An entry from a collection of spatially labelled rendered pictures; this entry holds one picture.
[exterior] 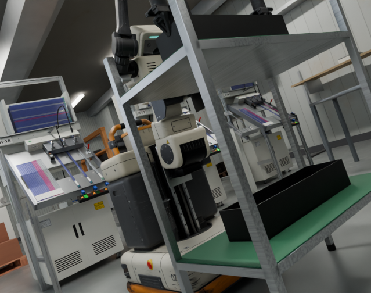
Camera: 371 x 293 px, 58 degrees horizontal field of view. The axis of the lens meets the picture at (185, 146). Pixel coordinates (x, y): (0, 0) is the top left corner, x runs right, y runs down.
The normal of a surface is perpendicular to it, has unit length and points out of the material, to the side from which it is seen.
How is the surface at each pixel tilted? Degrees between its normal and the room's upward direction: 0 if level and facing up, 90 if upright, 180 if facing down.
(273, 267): 90
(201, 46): 90
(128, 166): 90
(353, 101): 90
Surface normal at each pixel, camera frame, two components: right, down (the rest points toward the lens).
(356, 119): -0.76, 0.24
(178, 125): 0.61, -0.10
